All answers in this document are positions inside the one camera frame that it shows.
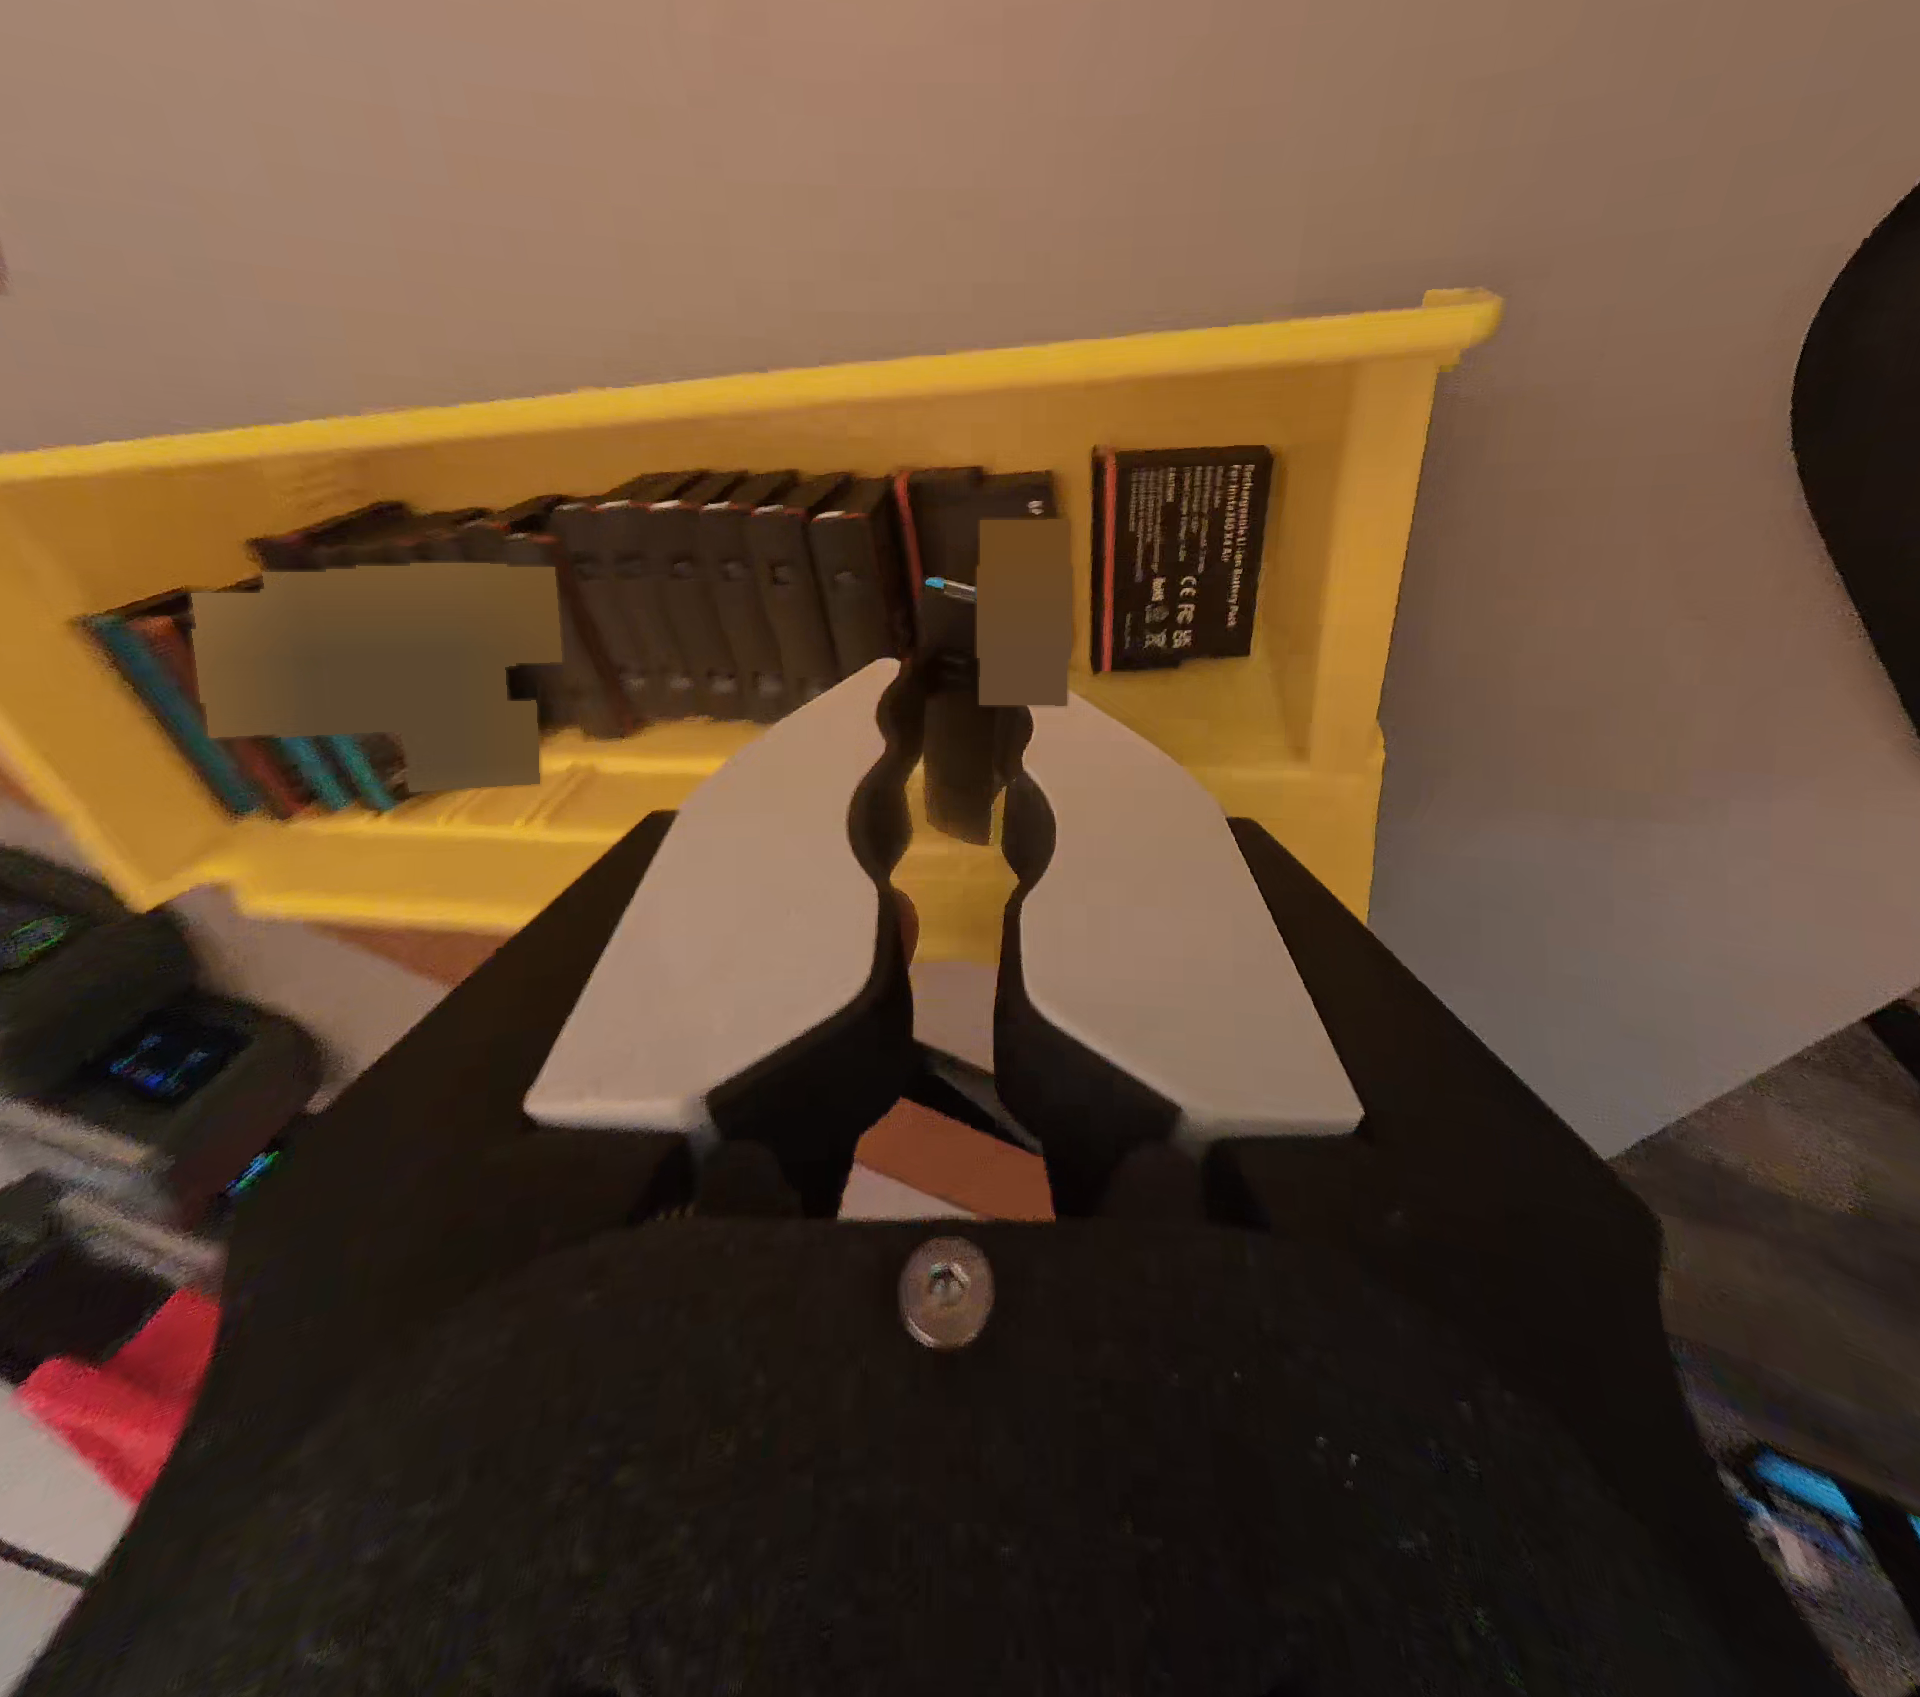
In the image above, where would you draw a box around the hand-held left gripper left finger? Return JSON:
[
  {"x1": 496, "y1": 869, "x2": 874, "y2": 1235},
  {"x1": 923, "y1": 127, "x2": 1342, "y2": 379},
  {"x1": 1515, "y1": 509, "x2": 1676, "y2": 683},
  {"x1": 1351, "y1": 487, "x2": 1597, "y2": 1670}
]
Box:
[{"x1": 519, "y1": 651, "x2": 915, "y2": 1218}]

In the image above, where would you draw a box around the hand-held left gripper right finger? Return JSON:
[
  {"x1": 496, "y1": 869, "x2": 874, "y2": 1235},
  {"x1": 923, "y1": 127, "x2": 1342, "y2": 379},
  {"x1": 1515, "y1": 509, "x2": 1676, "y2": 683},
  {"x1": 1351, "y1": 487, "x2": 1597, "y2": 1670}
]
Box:
[{"x1": 992, "y1": 704, "x2": 1366, "y2": 1218}]

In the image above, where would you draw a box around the yellow plastic bin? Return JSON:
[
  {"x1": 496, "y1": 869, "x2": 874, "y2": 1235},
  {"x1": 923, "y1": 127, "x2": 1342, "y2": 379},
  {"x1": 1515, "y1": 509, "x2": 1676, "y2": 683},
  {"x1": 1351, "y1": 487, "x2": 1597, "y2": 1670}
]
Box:
[{"x1": 0, "y1": 290, "x2": 1508, "y2": 963}]

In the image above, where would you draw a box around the black camera battery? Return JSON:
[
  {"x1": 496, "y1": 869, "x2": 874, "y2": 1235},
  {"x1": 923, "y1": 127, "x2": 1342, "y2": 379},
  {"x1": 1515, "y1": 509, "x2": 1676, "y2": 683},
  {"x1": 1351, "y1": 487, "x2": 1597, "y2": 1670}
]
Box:
[{"x1": 907, "y1": 468, "x2": 1064, "y2": 846}]

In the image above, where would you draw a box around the row of black batteries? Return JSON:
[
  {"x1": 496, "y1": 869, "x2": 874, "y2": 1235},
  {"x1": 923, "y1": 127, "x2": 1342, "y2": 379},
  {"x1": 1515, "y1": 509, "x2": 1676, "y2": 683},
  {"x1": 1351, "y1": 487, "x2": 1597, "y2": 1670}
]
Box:
[{"x1": 78, "y1": 460, "x2": 915, "y2": 823}]

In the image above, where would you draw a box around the red-edged labelled black battery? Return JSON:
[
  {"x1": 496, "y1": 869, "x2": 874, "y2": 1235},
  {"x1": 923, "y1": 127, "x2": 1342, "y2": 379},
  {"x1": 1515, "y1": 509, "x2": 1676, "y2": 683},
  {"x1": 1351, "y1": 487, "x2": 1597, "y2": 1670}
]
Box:
[{"x1": 1090, "y1": 444, "x2": 1281, "y2": 683}]

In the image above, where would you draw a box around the black charger with blue display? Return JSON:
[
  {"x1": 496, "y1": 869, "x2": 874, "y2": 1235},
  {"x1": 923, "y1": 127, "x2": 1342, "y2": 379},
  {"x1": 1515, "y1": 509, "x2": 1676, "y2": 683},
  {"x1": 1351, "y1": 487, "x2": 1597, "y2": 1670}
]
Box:
[{"x1": 76, "y1": 995, "x2": 329, "y2": 1169}]

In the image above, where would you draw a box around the black charging case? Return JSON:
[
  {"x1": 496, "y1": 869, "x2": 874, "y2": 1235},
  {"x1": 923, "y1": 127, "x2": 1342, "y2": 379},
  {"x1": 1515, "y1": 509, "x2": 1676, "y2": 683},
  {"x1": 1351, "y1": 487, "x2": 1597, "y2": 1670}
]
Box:
[{"x1": 0, "y1": 846, "x2": 200, "y2": 1072}]

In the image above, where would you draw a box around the red plastic bin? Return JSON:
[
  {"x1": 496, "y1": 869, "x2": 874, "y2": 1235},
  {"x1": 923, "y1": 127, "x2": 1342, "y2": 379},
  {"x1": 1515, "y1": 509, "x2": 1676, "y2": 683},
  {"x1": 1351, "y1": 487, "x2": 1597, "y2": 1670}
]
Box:
[{"x1": 12, "y1": 1282, "x2": 230, "y2": 1503}]

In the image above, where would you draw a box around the black office chair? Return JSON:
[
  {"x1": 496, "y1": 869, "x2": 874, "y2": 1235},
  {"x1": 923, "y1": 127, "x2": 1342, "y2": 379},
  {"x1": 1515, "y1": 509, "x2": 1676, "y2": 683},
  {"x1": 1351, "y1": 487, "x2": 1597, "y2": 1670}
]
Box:
[{"x1": 1789, "y1": 180, "x2": 1920, "y2": 1091}]

